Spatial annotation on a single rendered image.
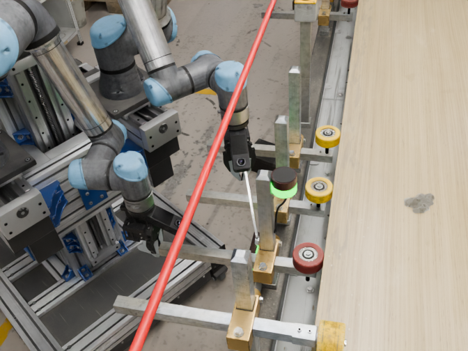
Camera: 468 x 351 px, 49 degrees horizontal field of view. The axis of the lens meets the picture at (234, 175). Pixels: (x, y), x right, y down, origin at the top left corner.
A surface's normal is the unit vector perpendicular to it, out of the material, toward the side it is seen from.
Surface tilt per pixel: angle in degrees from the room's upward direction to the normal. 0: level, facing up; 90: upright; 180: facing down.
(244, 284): 90
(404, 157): 0
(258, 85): 0
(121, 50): 90
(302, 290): 0
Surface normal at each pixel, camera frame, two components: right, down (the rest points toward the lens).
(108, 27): -0.19, -0.67
